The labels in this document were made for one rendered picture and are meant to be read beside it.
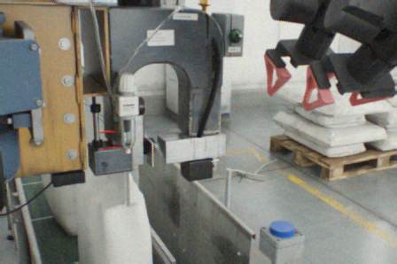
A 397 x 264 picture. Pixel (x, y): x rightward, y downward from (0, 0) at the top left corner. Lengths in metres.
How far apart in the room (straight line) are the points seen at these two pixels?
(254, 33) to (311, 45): 4.95
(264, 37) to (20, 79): 5.25
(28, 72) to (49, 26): 0.25
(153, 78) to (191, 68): 4.30
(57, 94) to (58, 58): 0.07
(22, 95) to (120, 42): 0.31
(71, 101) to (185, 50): 0.24
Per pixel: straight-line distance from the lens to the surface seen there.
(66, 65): 0.92
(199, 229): 1.64
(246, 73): 5.76
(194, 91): 1.00
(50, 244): 2.04
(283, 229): 1.10
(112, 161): 0.97
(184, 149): 1.02
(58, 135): 0.94
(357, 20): 0.61
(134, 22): 0.93
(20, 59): 0.66
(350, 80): 0.68
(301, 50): 0.81
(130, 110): 0.89
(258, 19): 5.75
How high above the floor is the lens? 1.38
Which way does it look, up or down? 18 degrees down
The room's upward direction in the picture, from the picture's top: 3 degrees clockwise
